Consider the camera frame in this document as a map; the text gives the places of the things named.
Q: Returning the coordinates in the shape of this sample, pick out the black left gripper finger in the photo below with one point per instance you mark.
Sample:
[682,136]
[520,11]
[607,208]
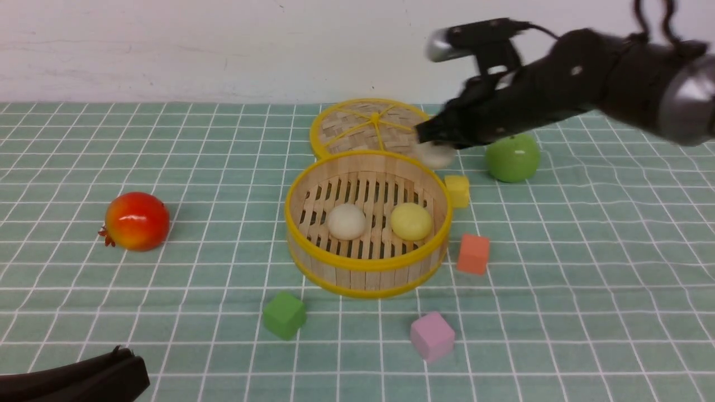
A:
[119,375]

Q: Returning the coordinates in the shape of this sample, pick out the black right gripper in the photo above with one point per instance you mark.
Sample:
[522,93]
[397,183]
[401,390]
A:
[568,81]

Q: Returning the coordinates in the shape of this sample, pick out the white bun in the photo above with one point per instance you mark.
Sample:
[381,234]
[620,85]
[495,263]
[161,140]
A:
[434,156]
[346,222]

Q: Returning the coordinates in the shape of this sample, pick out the yellow bun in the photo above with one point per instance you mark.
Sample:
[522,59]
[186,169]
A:
[411,222]

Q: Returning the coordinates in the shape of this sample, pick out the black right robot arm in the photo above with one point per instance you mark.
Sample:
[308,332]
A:
[655,88]

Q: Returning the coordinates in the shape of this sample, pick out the woven bamboo steamer lid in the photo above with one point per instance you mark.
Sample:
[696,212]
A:
[366,124]

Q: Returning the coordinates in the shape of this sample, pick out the bamboo steamer tray yellow rim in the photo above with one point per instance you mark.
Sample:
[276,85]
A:
[378,264]

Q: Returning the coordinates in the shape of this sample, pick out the yellow cube block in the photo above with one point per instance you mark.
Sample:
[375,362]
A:
[458,187]

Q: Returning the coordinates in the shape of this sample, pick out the green apple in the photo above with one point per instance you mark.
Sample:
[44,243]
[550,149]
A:
[513,159]

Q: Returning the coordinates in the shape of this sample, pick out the orange cube block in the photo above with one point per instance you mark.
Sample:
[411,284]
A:
[473,254]

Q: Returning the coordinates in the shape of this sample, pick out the green checkered tablecloth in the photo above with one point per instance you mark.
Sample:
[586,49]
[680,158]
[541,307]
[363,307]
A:
[599,285]

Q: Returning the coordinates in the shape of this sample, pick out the red pomegranate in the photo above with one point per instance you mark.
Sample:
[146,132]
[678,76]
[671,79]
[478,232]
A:
[136,221]

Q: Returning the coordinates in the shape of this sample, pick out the green cube block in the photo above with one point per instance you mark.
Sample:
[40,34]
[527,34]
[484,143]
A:
[284,315]

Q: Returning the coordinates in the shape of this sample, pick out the pink cube block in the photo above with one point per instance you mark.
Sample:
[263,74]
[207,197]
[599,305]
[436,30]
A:
[432,337]

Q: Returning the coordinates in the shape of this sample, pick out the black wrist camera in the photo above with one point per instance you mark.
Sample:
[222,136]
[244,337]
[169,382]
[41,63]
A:
[489,42]

